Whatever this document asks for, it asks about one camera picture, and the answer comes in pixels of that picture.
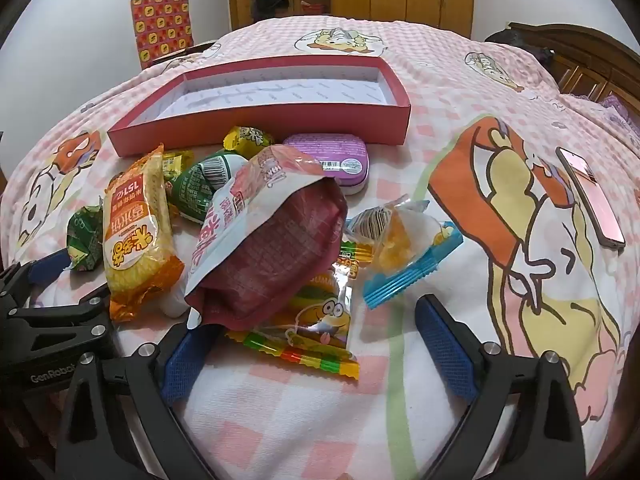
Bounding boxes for yellow candy packet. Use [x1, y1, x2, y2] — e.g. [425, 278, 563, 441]
[222, 126, 276, 161]

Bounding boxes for shallow red cardboard box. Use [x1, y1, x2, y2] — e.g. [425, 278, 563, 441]
[107, 54, 412, 159]

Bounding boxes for large green snack packet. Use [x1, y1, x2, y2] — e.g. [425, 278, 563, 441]
[167, 149, 251, 223]

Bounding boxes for dark wooden headboard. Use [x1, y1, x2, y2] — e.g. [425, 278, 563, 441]
[507, 22, 640, 111]

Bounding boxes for purple tin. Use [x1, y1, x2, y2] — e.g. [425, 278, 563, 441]
[282, 132, 371, 196]

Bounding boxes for small yellow snack packet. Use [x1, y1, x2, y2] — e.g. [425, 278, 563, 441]
[161, 150, 196, 183]

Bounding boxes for pink phone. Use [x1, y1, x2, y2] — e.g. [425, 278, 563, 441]
[556, 147, 627, 251]

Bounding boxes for red and yellow wall poster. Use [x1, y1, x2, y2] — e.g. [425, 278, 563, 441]
[131, 0, 195, 71]

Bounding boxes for clear packet with blue edge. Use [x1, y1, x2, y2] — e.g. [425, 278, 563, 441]
[345, 199, 465, 309]

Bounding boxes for small green snack packet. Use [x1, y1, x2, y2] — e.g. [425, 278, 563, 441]
[66, 202, 107, 272]

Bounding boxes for red spout pouch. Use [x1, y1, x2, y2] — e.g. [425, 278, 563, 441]
[160, 144, 349, 332]

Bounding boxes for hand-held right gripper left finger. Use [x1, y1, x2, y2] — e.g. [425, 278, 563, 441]
[55, 307, 226, 480]

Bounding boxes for pink checked printed blanket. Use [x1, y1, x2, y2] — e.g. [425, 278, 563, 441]
[0, 14, 640, 480]

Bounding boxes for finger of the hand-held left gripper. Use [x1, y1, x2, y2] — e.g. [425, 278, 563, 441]
[7, 282, 112, 333]
[0, 249, 72, 306]

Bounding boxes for dark cloth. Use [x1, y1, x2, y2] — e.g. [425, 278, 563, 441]
[484, 29, 556, 76]

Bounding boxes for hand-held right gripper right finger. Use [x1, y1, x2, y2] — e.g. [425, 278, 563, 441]
[414, 294, 587, 480]

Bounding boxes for colourful gummy candy packet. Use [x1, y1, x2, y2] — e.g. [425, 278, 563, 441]
[225, 240, 376, 381]

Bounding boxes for orange rice cracker packet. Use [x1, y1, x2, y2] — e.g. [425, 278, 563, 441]
[102, 144, 186, 323]

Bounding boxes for small wooden table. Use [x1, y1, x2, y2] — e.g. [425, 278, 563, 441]
[150, 40, 221, 67]

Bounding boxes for purple floral pillow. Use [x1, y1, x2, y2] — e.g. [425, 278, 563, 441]
[600, 95, 640, 146]

